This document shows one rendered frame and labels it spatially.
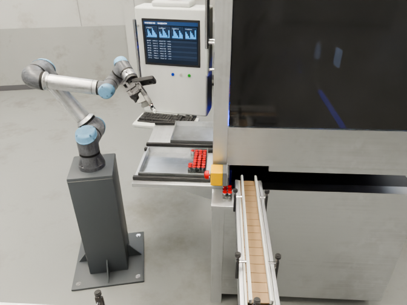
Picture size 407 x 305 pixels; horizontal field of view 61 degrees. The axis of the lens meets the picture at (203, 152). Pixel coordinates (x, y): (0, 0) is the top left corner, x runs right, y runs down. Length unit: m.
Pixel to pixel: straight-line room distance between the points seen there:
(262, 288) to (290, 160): 0.64
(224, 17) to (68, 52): 4.50
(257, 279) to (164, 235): 1.55
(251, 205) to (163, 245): 1.25
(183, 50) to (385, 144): 1.41
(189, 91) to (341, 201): 1.31
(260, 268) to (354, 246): 0.87
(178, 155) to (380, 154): 1.00
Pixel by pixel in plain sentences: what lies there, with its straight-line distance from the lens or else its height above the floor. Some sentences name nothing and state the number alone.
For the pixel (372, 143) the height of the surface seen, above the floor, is 1.15.
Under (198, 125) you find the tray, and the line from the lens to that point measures 2.24.
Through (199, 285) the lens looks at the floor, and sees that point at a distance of 2.39.
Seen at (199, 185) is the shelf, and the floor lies 0.88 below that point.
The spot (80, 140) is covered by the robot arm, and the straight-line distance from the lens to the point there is 1.97.
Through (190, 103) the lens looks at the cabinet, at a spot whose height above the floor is 0.90.
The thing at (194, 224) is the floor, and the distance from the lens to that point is 2.78.
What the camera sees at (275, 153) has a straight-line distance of 1.58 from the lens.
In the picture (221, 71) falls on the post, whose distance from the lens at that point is 1.41.
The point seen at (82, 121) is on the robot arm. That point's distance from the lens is 2.09.
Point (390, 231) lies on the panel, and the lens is 2.03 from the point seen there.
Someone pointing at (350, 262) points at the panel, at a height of 0.40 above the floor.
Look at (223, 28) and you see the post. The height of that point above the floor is 1.62.
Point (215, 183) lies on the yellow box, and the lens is 1.54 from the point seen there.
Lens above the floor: 1.88
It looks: 31 degrees down
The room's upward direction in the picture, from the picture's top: straight up
